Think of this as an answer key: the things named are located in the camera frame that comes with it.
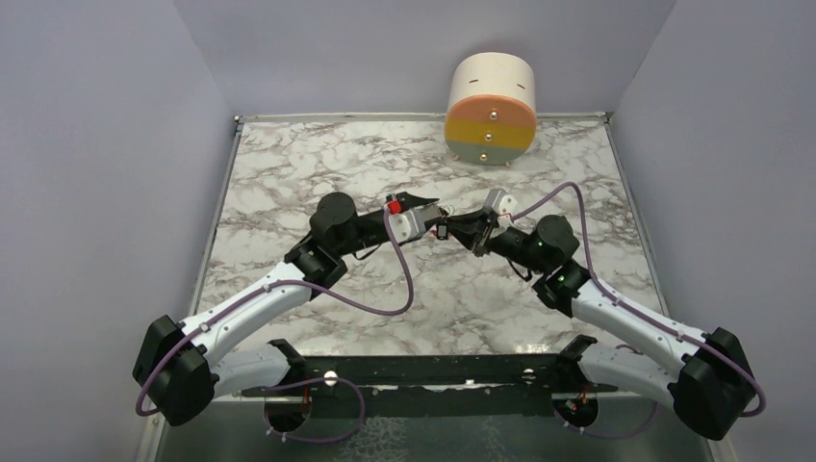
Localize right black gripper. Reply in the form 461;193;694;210
439;208;548;275

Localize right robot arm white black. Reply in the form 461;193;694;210
441;212;759;441

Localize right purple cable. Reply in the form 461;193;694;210
509;181;768;441

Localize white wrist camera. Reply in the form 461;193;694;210
482;188;518;226
388;204;443;244

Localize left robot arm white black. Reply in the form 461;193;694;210
132;192;447;425

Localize round tricolour drawer box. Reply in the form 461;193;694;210
444;52;538;166

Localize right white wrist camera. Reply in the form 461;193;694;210
482;188;518;226

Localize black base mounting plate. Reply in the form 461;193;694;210
241;342;613;419

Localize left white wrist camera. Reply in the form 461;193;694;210
388;204;443;244

